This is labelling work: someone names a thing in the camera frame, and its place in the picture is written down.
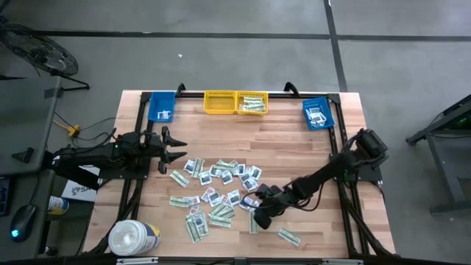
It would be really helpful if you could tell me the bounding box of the black floor fan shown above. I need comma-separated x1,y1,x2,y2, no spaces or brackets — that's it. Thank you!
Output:
0,16,91,91

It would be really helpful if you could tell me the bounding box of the black keyboard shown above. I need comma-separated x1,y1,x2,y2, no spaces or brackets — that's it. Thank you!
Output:
0,176,12,218

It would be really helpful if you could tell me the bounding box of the black computer mouse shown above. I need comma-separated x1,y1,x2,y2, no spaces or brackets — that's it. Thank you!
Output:
9,204,38,244

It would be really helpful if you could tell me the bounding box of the blue plastic basket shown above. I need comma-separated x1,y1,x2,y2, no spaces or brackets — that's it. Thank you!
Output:
146,91,177,124
302,96,336,131

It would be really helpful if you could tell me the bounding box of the white and yellow can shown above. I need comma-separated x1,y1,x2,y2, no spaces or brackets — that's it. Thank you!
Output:
47,195,70,216

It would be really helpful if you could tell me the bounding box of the grey side desk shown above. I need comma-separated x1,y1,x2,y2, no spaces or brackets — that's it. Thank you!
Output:
0,75,62,258

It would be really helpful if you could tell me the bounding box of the yellow cable connector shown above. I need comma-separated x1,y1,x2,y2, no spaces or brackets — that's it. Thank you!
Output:
53,117,82,138

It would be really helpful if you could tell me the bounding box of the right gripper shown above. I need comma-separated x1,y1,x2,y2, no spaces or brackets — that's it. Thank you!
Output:
252,183,295,230

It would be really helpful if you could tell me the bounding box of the computer case with green lights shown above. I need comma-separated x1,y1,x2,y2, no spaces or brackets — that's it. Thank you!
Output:
455,114,471,130

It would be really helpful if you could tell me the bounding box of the black metal equipment cart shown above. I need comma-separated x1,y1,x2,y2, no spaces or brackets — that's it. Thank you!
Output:
404,93,471,216

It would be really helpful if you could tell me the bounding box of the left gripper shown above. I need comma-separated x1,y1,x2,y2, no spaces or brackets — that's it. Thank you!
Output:
145,126,188,175

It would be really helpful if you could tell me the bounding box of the white printed cardboard box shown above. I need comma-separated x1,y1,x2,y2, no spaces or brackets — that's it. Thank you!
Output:
60,164,102,203

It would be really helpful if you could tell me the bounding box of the silver metal bracket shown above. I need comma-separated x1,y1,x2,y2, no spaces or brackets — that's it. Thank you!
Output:
322,258,365,265
116,256,159,265

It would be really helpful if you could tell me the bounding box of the white wipes canister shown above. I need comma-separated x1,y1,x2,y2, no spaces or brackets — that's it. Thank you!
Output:
108,219,162,257

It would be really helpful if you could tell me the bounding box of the yellow plastic basket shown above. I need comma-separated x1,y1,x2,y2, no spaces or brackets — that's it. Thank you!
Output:
202,90,236,115
234,90,269,116

